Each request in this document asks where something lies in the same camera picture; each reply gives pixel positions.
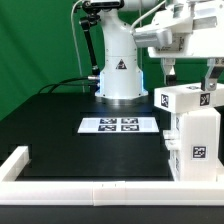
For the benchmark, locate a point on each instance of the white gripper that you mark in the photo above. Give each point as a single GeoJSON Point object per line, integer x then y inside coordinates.
{"type": "Point", "coordinates": [197, 28]}

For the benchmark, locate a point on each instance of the white cabinet top block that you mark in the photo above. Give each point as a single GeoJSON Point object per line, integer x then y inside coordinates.
{"type": "Point", "coordinates": [188, 97]}

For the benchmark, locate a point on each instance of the white cabinet body box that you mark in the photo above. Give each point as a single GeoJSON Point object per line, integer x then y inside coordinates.
{"type": "Point", "coordinates": [199, 144]}

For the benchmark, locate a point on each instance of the white cabinet door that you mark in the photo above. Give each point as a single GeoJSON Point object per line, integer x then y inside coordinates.
{"type": "Point", "coordinates": [172, 136]}
{"type": "Point", "coordinates": [173, 160]}

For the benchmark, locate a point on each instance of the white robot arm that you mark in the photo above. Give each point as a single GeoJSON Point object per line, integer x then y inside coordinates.
{"type": "Point", "coordinates": [121, 78]}

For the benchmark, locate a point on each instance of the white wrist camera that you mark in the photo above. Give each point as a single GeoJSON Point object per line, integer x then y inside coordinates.
{"type": "Point", "coordinates": [156, 38]}

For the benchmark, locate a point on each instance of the white marker base plate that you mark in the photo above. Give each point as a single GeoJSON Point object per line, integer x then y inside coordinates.
{"type": "Point", "coordinates": [118, 125]}

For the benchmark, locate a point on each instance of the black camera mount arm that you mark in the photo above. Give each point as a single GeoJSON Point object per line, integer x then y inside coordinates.
{"type": "Point", "coordinates": [90, 36]}

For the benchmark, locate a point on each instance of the white U-shaped boundary frame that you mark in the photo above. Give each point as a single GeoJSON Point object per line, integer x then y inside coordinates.
{"type": "Point", "coordinates": [112, 193]}

